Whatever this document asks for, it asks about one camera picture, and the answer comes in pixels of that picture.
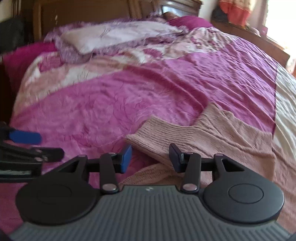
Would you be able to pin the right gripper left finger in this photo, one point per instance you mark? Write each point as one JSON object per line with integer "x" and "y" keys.
{"x": 70, "y": 191}

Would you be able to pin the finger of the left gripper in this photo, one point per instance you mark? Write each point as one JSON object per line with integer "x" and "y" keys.
{"x": 19, "y": 136}
{"x": 38, "y": 154}

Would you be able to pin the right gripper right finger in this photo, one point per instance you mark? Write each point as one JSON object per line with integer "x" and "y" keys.
{"x": 228, "y": 189}

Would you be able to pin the pink knit cardigan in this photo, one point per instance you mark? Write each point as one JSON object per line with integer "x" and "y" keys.
{"x": 215, "y": 131}

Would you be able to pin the dark clothes pile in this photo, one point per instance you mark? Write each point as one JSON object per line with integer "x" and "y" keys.
{"x": 218, "y": 15}

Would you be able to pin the magenta floral bed quilt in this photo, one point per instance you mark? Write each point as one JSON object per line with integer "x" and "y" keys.
{"x": 90, "y": 108}

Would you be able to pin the lilac ruffled pillow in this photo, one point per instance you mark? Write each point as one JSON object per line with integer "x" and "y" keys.
{"x": 78, "y": 42}

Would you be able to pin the dark wooden headboard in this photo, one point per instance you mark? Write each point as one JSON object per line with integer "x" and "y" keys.
{"x": 43, "y": 16}

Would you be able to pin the wooden window cabinet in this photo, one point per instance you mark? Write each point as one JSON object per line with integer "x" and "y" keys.
{"x": 268, "y": 46}

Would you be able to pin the magenta pillow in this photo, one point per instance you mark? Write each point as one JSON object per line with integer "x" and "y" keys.
{"x": 191, "y": 22}

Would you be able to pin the bright window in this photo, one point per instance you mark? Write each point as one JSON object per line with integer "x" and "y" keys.
{"x": 280, "y": 21}

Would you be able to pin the red and cream curtain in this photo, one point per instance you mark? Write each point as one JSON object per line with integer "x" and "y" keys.
{"x": 237, "y": 11}

